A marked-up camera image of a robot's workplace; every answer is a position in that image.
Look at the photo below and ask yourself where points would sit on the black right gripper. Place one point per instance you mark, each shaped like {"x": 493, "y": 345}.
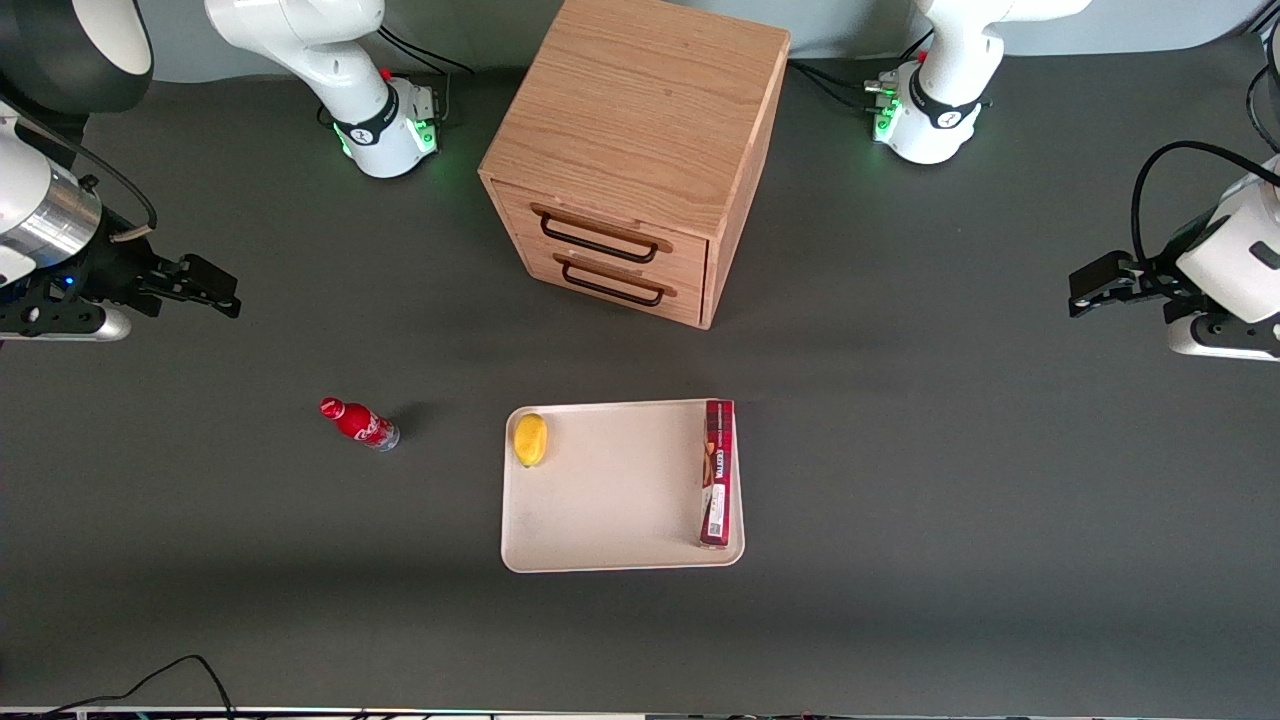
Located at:
{"x": 118, "y": 270}

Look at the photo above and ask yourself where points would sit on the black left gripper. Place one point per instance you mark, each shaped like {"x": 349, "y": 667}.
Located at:
{"x": 1153, "y": 277}

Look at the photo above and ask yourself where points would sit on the red coke bottle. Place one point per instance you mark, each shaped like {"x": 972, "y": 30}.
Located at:
{"x": 358, "y": 423}

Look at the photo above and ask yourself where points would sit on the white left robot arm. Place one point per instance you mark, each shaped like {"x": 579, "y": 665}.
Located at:
{"x": 950, "y": 60}

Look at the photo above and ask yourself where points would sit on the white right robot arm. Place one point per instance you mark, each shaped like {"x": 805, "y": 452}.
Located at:
{"x": 330, "y": 60}

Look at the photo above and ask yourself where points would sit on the cream plastic tray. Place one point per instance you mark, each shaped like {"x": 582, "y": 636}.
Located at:
{"x": 610, "y": 500}

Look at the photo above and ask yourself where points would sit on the yellow lemon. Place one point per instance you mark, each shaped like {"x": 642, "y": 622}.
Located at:
{"x": 530, "y": 439}

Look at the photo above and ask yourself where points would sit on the wooden drawer front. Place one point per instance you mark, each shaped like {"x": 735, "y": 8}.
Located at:
{"x": 640, "y": 300}
{"x": 610, "y": 222}

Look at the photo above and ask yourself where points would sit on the red tartan shortbread box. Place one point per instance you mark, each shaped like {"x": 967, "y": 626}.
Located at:
{"x": 718, "y": 470}

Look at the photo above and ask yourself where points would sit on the wooden drawer cabinet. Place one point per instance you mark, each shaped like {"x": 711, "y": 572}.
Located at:
{"x": 640, "y": 100}

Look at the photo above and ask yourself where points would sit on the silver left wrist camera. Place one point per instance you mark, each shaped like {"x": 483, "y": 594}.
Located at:
{"x": 1220, "y": 340}

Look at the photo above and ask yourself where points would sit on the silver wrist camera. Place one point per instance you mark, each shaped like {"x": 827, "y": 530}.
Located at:
{"x": 70, "y": 326}
{"x": 1220, "y": 340}

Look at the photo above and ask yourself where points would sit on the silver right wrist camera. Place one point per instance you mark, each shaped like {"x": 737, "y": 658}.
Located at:
{"x": 70, "y": 326}

